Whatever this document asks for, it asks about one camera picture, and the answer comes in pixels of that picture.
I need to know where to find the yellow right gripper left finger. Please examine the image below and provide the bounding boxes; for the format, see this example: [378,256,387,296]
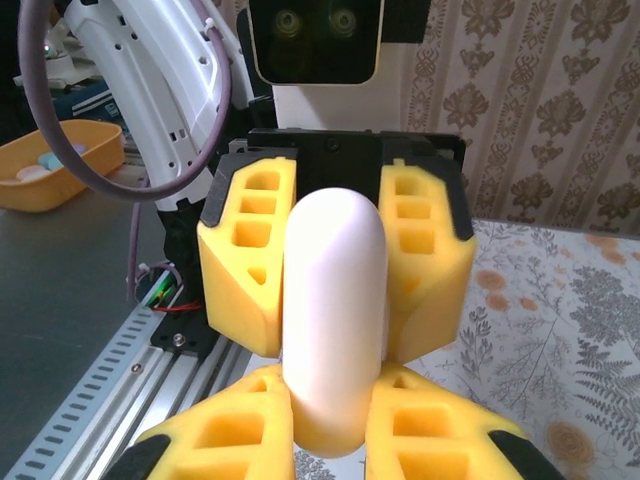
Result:
[102,364,296,480]

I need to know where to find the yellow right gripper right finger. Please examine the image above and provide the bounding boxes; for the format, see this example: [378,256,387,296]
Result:
[364,362,566,480]

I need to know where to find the white earbud charging case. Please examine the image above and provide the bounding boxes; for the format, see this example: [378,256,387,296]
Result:
[280,187,390,459]

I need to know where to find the pale pink oval case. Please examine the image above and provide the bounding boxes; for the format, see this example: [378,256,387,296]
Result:
[14,164,47,184]

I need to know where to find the floral patterned table cover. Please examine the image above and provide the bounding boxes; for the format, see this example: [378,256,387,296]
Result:
[292,217,640,480]

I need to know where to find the yellow plastic bin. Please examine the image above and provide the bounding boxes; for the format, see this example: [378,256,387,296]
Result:
[0,118,125,214]

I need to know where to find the blue box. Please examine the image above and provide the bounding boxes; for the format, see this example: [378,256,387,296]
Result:
[49,79,124,126]

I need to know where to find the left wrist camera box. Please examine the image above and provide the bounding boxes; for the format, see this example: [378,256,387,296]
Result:
[248,0,401,134]

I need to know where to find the small control board with wires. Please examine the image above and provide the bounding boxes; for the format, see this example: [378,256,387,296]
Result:
[147,277,204,315]

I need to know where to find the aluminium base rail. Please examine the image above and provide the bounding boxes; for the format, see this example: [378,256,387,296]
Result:
[132,279,254,451]

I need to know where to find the grey slotted cable duct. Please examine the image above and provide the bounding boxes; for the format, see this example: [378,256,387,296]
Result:
[0,297,161,480]

